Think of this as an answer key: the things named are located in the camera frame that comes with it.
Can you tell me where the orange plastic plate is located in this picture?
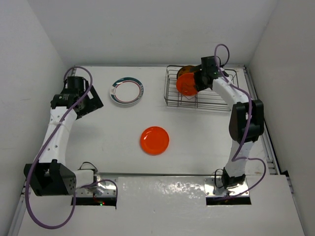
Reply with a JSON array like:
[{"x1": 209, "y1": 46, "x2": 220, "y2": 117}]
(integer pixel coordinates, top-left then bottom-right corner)
[
  {"x1": 140, "y1": 126, "x2": 170, "y2": 155},
  {"x1": 176, "y1": 73, "x2": 198, "y2": 96}
]

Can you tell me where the white plate dark red rim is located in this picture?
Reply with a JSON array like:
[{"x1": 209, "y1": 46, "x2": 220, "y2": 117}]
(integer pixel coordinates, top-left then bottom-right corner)
[{"x1": 109, "y1": 77, "x2": 144, "y2": 106}]

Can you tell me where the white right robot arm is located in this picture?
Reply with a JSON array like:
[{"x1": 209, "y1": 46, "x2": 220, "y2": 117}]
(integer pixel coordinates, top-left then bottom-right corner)
[{"x1": 194, "y1": 56, "x2": 264, "y2": 189}]

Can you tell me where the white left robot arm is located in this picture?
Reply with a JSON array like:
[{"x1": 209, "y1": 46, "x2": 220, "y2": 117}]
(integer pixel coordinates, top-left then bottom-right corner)
[{"x1": 30, "y1": 76, "x2": 103, "y2": 196}]

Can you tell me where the yellow patterned plate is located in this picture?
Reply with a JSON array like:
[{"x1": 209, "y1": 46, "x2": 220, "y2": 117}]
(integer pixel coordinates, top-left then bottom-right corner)
[{"x1": 177, "y1": 65, "x2": 200, "y2": 79}]

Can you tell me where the metal wire dish rack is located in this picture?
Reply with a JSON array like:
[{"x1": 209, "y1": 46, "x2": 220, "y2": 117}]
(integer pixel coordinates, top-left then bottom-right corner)
[{"x1": 164, "y1": 65, "x2": 230, "y2": 113}]

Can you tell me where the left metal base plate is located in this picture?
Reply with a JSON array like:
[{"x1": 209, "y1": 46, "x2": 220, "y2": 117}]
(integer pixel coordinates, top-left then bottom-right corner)
[{"x1": 76, "y1": 178, "x2": 118, "y2": 198}]

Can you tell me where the metal base plate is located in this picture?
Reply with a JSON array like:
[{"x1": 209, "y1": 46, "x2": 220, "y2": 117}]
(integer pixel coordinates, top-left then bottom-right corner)
[
  {"x1": 204, "y1": 175, "x2": 250, "y2": 198},
  {"x1": 76, "y1": 178, "x2": 118, "y2": 198}
]

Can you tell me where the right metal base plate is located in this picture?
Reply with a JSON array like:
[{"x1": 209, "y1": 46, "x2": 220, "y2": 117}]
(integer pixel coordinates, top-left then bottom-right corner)
[{"x1": 204, "y1": 175, "x2": 250, "y2": 198}]

